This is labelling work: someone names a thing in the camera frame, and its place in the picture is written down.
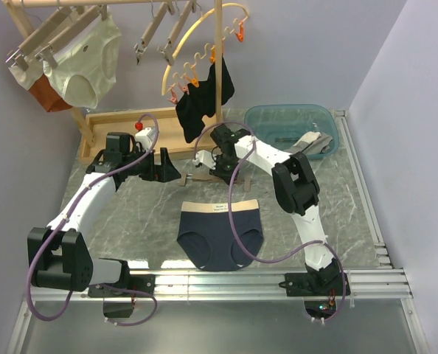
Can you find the wooden rack top bar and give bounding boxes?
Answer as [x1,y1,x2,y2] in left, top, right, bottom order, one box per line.
[4,0,201,9]

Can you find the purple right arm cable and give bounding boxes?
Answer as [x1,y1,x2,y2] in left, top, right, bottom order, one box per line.
[192,120,349,322]

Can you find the wooden rack base tray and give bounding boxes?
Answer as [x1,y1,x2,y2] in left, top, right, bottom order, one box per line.
[77,106,229,167]

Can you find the navy underwear cream waistband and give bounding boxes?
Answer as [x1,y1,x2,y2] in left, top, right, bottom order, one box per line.
[177,199,264,271]

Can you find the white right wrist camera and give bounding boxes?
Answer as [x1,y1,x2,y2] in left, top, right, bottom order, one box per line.
[192,150,217,169]

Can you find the beige hanger far left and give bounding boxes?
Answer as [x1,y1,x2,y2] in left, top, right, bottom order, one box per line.
[5,6,77,72]

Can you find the beige hanger holding underwear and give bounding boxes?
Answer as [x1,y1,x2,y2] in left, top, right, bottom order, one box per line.
[35,4,108,69]

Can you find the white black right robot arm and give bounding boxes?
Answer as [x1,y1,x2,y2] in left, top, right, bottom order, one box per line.
[210,123,350,298]

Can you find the teal plastic basin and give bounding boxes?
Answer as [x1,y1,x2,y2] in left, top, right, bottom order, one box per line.
[244,104,340,160]

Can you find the grey and pink underwear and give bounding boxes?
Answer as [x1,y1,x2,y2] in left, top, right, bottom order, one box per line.
[285,131,333,155]

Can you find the cream white hanging underwear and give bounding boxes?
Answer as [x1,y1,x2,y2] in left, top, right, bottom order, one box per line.
[43,13,122,110]

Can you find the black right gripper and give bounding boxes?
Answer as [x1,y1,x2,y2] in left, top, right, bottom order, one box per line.
[209,156,240,184]

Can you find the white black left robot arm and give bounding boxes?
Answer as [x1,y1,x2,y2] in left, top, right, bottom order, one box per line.
[27,128,181,296]

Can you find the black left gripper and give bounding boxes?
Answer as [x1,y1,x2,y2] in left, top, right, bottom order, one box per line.
[123,146,181,183]

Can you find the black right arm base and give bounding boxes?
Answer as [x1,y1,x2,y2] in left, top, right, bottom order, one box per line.
[278,273,351,297]

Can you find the wooden rack right post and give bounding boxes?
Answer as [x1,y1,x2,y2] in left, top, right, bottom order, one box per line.
[215,0,223,123]

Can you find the beige hanging clip hanger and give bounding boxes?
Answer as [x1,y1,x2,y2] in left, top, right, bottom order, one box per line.
[133,1,175,66]

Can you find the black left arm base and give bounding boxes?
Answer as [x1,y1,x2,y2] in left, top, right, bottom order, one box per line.
[88,274,156,298]

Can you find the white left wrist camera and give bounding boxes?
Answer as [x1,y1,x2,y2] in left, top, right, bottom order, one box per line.
[134,122,158,150]

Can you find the beige clip hanger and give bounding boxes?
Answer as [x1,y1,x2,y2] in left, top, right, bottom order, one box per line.
[133,1,175,66]
[178,173,251,192]

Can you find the orange cream hanging underwear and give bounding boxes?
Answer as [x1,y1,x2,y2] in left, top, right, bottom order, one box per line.
[9,60,72,113]

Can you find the yellow curved clip hanger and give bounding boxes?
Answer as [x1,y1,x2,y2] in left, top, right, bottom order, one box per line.
[161,2,249,105]

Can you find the aluminium mounting rail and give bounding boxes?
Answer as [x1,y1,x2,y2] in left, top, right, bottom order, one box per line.
[24,268,414,302]

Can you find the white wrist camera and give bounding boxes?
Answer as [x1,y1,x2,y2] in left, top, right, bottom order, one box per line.
[134,122,158,150]
[192,150,217,169]

